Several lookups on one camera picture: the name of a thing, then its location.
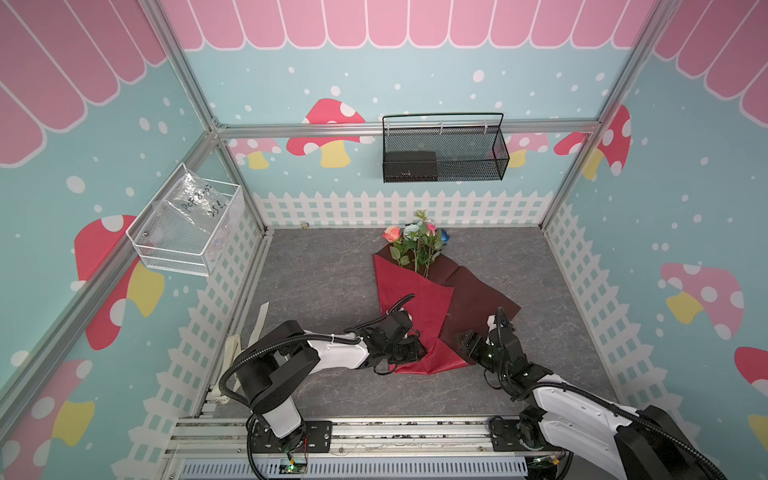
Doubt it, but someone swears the pink orange fake rose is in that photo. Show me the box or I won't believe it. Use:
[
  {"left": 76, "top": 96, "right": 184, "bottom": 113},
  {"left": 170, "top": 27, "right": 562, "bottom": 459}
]
[{"left": 382, "top": 226, "right": 402, "bottom": 243}]

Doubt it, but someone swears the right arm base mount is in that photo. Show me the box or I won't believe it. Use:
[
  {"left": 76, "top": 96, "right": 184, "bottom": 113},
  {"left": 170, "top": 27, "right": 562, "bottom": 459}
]
[{"left": 488, "top": 416, "right": 543, "bottom": 452}]

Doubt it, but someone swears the white wire basket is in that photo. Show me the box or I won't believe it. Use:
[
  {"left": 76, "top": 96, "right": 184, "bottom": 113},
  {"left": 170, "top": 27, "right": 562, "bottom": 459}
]
[{"left": 126, "top": 164, "right": 245, "bottom": 277}]

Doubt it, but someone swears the dark red wrapping paper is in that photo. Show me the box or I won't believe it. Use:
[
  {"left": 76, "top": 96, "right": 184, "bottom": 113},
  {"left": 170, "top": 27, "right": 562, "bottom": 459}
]
[{"left": 373, "top": 247, "right": 521, "bottom": 375}]

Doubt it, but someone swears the black wire mesh basket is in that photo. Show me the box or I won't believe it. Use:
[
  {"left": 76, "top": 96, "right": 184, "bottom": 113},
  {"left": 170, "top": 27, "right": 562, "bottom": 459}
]
[{"left": 381, "top": 112, "right": 510, "bottom": 182}]

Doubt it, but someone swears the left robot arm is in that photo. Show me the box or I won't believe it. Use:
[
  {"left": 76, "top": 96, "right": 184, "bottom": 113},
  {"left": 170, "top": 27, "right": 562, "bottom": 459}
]
[{"left": 218, "top": 309, "right": 427, "bottom": 440}]

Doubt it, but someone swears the light blue fake flower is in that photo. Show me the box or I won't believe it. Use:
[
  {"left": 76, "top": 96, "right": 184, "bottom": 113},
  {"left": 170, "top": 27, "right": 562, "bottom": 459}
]
[{"left": 388, "top": 210, "right": 445, "bottom": 277}]

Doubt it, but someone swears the clear plastic bag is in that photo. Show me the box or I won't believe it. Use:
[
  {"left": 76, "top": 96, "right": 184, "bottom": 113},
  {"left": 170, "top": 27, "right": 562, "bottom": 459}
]
[{"left": 153, "top": 171, "right": 229, "bottom": 237}]

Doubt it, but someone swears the black box in basket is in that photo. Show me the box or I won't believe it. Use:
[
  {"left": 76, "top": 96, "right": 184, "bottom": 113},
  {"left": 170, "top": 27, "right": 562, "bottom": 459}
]
[{"left": 382, "top": 151, "right": 438, "bottom": 183}]

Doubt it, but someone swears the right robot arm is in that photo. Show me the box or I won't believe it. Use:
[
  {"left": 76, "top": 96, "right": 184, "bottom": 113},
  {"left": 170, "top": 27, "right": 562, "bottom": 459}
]
[{"left": 455, "top": 310, "right": 725, "bottom": 479}]

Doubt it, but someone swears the cream ribbon strip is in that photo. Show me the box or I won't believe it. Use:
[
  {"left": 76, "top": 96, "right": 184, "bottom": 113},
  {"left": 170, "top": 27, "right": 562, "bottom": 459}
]
[{"left": 221, "top": 302, "right": 269, "bottom": 373}]

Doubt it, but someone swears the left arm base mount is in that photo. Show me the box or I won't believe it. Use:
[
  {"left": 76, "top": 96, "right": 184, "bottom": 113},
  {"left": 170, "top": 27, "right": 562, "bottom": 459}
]
[{"left": 247, "top": 421, "right": 333, "bottom": 454}]

